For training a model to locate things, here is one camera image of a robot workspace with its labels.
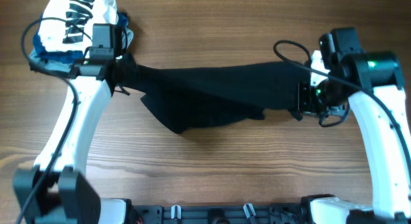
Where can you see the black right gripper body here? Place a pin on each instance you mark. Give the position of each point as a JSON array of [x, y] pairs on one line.
[[318, 99]]

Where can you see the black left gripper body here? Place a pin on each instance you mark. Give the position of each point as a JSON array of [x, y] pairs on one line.
[[121, 60]]

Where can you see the black polo shirt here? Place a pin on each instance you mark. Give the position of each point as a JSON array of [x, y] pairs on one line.
[[208, 97]]

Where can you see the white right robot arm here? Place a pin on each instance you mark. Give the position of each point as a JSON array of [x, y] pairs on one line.
[[383, 123]]

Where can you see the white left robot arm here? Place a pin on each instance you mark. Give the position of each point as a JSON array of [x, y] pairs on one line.
[[55, 189]]

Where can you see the light blue denim garment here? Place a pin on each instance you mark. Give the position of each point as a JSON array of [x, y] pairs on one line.
[[53, 61]]

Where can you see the blue folded garment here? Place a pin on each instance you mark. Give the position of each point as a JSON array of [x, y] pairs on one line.
[[123, 22]]

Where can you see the white shirt with black print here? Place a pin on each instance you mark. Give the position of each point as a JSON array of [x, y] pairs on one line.
[[67, 24]]

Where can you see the black folded garment under pile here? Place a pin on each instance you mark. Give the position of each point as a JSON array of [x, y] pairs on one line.
[[38, 68]]

